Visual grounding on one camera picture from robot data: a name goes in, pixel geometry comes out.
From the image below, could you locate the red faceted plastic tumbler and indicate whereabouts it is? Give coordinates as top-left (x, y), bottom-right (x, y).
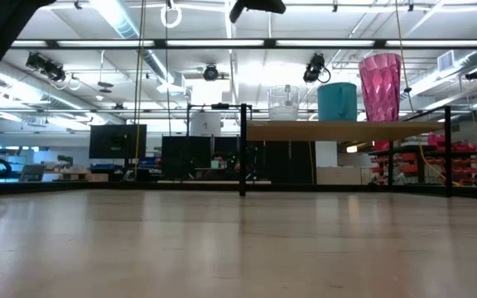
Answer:
top-left (358, 52), bottom-right (403, 123)

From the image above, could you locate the black metal rig frame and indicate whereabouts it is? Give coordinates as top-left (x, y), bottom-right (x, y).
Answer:
top-left (0, 102), bottom-right (477, 199)

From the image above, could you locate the beige cabinet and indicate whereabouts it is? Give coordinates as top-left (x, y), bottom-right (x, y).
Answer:
top-left (316, 166), bottom-right (372, 186)

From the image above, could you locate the wooden shelf with black legs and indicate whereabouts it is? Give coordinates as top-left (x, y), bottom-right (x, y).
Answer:
top-left (239, 103), bottom-right (454, 198)

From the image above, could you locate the white air vent grille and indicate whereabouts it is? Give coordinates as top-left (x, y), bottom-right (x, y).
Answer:
top-left (436, 49), bottom-right (455, 72)

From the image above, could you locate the silver ventilation duct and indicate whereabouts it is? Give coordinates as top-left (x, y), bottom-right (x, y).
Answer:
top-left (91, 0), bottom-right (173, 84)

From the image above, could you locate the yellow hanging cable with knot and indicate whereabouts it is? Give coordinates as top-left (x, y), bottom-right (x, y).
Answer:
top-left (394, 0), bottom-right (463, 187)

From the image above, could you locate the clear plastic measuring cup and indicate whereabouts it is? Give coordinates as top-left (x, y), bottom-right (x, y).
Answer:
top-left (267, 84), bottom-right (301, 123)

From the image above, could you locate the blue plastic cup with handle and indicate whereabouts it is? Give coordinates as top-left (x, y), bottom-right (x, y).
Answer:
top-left (316, 81), bottom-right (359, 123)

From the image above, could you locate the large black monitor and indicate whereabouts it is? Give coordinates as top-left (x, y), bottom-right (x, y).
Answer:
top-left (161, 135), bottom-right (213, 180)

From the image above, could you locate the white hanging cable loop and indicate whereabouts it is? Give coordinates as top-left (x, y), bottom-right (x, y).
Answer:
top-left (160, 3), bottom-right (183, 30)

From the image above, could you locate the rack with red bins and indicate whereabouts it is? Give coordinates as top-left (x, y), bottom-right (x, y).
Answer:
top-left (369, 132), bottom-right (477, 186)

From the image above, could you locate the person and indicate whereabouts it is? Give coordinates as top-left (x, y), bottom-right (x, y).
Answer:
top-left (203, 151), bottom-right (242, 181)

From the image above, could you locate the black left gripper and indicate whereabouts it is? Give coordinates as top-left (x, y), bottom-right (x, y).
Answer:
top-left (229, 0), bottom-right (287, 24)

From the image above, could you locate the black monitor on stand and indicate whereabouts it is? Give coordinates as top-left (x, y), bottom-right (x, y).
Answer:
top-left (89, 123), bottom-right (148, 160)

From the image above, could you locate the white cylindrical tank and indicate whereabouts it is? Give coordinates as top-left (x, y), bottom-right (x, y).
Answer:
top-left (190, 112), bottom-right (223, 138)

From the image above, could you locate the black partition panel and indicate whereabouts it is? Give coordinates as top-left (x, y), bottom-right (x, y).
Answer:
top-left (246, 140), bottom-right (317, 185)

